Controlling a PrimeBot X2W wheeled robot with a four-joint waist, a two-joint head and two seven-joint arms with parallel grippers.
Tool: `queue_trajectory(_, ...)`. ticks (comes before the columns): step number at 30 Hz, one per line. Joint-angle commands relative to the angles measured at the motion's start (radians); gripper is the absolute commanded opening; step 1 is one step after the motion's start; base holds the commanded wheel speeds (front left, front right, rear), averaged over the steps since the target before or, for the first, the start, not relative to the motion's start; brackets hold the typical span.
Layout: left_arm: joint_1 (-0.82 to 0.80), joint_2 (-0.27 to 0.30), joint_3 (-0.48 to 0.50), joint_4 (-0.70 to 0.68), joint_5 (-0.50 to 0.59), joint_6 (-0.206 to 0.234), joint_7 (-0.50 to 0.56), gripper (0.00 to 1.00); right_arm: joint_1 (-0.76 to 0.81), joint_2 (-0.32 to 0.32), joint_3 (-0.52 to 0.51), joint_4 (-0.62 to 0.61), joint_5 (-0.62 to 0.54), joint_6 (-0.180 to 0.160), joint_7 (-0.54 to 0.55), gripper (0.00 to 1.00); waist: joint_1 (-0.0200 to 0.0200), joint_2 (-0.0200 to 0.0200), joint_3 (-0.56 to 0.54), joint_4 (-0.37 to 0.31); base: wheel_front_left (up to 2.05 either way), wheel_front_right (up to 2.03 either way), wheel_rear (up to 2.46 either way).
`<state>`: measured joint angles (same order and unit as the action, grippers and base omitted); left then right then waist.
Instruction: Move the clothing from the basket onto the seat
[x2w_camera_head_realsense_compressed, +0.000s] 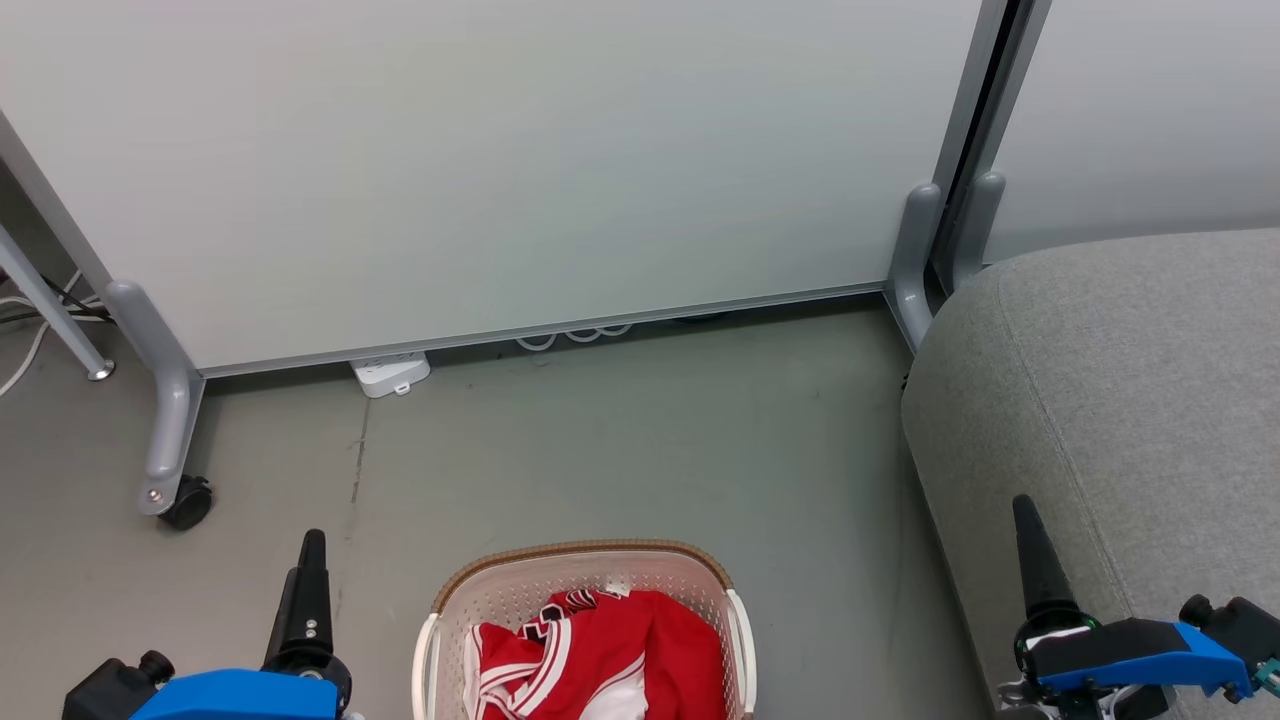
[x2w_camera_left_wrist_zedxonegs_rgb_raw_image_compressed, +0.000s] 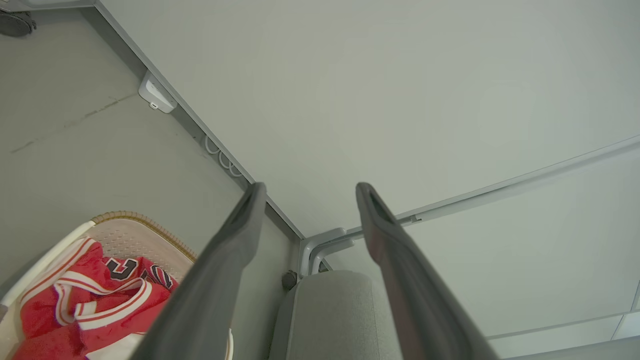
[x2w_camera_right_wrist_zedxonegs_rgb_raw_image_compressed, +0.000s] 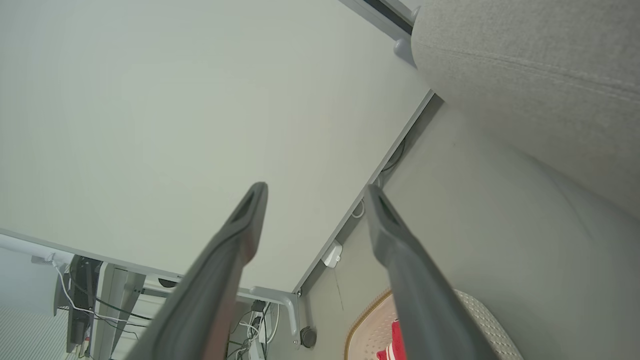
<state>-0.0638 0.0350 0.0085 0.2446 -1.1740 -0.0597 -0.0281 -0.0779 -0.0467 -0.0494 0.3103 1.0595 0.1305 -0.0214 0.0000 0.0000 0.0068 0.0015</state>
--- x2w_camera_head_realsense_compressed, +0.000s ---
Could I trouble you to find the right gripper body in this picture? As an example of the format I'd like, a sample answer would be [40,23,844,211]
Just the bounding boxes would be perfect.
[998,608,1181,720]

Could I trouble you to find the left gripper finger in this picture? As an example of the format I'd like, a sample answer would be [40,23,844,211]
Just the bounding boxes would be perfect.
[262,529,338,673]

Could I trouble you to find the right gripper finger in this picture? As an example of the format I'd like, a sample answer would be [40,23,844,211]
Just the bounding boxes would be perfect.
[1011,494,1089,623]

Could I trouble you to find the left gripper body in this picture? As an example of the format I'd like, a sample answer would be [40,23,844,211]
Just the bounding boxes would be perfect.
[262,650,354,720]

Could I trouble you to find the red garment with striped trim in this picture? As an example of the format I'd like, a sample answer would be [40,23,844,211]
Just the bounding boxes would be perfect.
[464,587,651,720]

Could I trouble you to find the red garment with white cuff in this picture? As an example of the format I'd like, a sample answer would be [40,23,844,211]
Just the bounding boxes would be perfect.
[590,590,729,720]

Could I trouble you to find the grey fabric sofa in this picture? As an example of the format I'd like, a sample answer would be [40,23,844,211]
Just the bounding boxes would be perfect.
[899,228,1280,720]

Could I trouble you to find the black caster wheel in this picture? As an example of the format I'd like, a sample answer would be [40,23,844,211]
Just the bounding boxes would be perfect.
[159,475,215,532]

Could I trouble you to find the beige plastic laundry basket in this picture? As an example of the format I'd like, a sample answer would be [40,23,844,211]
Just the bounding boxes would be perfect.
[411,539,759,720]

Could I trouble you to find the grey partition foot with caster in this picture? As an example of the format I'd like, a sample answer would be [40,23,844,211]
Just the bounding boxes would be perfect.
[104,279,207,517]

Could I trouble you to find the white power strip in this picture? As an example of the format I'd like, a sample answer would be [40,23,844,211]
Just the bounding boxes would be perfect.
[349,349,434,400]

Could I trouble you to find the grey metal table leg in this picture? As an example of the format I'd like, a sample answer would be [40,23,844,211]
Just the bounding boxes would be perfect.
[0,226,116,383]

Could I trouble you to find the large white partition panel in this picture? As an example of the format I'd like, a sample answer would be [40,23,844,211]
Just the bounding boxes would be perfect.
[0,0,1013,379]

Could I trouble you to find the white floor cable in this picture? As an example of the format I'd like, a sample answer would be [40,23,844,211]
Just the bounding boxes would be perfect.
[0,268,83,398]

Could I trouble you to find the black floor cables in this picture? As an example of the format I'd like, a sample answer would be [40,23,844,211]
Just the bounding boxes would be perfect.
[0,280,113,327]

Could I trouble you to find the coiled white cable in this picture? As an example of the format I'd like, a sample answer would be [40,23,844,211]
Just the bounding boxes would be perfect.
[514,321,637,354]

